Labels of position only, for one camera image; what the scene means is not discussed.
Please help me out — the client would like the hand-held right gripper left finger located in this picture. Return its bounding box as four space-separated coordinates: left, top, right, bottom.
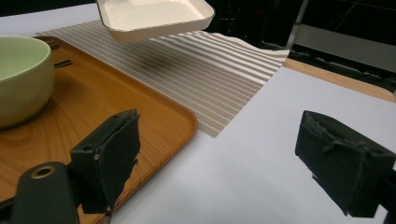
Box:
69 108 141 217

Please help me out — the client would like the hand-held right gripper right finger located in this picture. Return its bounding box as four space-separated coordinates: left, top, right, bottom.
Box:
294 110 396 218

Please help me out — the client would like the wooden serving tray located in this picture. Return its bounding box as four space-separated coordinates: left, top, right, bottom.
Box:
0 35 199 224

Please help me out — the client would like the pale green bowl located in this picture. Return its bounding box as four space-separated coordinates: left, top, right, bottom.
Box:
0 35 56 130

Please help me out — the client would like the white square plate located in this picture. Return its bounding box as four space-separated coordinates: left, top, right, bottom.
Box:
95 0 216 43

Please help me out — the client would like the pale table cover sheet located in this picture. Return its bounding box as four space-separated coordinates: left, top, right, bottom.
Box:
0 3 396 224

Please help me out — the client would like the striped woven placemat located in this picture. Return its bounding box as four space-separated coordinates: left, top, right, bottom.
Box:
35 19 290 139

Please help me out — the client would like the white metal desk frame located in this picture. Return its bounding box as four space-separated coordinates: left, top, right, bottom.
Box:
286 0 396 74

